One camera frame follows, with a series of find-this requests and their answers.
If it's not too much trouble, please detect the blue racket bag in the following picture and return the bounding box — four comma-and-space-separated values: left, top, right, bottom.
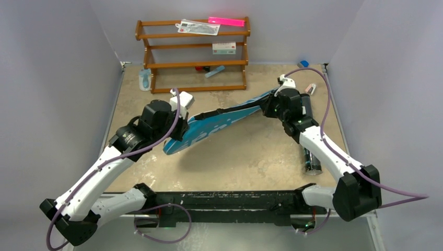
162, 90, 272, 155

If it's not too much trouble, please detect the black shuttlecock tube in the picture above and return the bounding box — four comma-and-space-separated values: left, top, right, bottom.
300, 93, 323, 176

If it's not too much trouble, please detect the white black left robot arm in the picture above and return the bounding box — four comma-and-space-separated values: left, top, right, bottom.
40, 96, 194, 250

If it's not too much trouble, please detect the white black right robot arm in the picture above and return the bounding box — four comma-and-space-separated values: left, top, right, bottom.
261, 88, 382, 222

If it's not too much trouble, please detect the pink white small clip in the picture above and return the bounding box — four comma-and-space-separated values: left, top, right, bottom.
305, 83, 317, 95

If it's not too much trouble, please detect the blue white eraser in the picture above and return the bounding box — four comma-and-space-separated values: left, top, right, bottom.
297, 60, 309, 68

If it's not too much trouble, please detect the wooden shelf rack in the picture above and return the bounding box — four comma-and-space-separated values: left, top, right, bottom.
135, 17, 251, 94

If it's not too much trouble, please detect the blue white packaged item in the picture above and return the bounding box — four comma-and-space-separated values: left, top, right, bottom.
138, 69, 151, 92

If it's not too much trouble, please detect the red black stamp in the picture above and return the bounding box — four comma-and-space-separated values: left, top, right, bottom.
195, 66, 211, 72

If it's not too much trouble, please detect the white green small box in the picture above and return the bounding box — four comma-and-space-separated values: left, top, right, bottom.
212, 42, 237, 55

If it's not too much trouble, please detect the white plastic package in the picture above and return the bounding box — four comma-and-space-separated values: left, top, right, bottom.
175, 19, 220, 36

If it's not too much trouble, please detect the pink ruler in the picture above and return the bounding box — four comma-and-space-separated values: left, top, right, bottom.
208, 17, 245, 27

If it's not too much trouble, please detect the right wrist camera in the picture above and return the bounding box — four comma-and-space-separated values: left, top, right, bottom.
274, 74, 296, 97

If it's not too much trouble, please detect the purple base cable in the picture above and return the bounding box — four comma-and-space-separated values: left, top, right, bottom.
133, 203, 192, 244

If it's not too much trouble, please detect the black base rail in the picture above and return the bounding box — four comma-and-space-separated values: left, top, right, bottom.
122, 189, 360, 229

